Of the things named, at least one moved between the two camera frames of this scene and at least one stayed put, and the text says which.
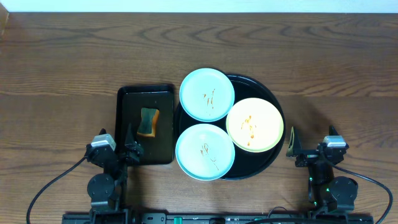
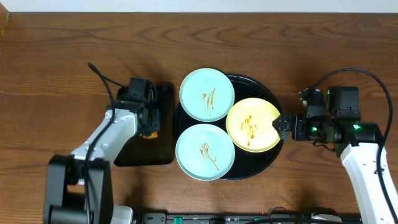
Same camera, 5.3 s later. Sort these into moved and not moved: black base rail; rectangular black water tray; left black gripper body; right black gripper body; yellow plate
Moved: right black gripper body; left black gripper body
Not moved: yellow plate; black base rail; rectangular black water tray
